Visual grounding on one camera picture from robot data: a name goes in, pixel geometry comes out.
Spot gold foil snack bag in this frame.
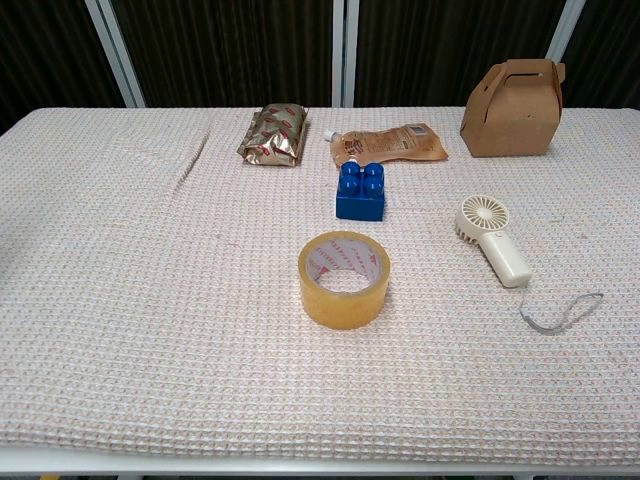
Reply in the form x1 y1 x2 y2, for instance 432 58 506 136
236 103 309 168

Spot blue toy building block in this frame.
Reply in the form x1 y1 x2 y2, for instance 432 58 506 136
335 160 388 223

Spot clear packing tape roll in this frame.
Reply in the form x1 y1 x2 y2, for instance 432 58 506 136
297 230 392 331

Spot white metal frame post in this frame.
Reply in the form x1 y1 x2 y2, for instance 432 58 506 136
83 0 147 109
331 0 360 109
544 0 587 64

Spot orange spout refill pouch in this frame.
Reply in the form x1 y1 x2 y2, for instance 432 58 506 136
322 122 449 167

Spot brown cardboard gable box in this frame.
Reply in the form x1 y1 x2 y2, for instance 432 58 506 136
459 58 567 159

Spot white handheld fan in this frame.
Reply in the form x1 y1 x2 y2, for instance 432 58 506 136
454 194 533 289

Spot pink waffle table cloth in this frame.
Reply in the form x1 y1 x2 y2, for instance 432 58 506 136
0 106 640 451

